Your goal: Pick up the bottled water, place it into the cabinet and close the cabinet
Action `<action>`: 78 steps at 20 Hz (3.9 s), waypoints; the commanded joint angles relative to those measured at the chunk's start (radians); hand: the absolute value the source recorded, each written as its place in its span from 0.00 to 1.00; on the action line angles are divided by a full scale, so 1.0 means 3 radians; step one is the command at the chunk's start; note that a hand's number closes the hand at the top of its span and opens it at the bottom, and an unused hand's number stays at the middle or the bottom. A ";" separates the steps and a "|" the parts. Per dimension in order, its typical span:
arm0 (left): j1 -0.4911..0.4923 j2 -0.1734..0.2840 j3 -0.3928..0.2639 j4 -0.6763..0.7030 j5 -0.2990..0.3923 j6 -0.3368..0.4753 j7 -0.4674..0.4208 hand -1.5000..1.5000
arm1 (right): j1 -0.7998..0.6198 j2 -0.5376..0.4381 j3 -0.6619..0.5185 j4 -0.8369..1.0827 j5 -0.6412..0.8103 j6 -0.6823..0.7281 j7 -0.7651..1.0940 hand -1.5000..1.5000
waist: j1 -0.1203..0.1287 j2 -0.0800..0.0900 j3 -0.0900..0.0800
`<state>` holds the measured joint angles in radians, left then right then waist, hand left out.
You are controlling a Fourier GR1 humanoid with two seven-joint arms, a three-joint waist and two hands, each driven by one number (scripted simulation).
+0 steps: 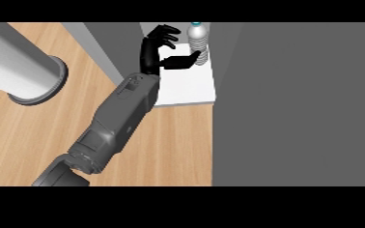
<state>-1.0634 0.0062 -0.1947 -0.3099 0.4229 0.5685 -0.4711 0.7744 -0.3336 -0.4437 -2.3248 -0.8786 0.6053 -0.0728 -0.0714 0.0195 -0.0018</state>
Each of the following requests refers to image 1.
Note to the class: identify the large dark grey cabinet door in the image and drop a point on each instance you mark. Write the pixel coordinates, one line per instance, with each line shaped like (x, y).
(290, 104)

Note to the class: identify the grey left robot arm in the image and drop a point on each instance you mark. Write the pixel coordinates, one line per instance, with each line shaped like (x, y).
(119, 119)

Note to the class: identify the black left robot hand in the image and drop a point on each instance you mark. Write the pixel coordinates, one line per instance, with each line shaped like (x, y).
(151, 53)

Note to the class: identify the clear plastic water bottle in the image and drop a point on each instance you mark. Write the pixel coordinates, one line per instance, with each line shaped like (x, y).
(199, 40)

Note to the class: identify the pale grey cylindrical appliance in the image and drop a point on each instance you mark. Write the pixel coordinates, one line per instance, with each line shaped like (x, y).
(26, 69)

